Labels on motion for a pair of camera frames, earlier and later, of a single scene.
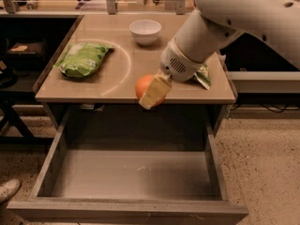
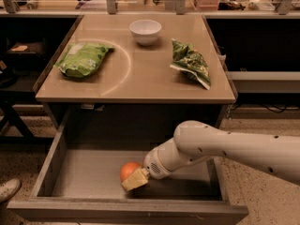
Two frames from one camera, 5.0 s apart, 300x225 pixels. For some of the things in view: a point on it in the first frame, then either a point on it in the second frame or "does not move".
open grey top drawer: (131, 165) does not move
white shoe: (8, 189) does not move
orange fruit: (142, 85) to (127, 169)
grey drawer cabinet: (89, 86) does not move
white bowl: (145, 31) does not move
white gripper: (179, 65) to (152, 163)
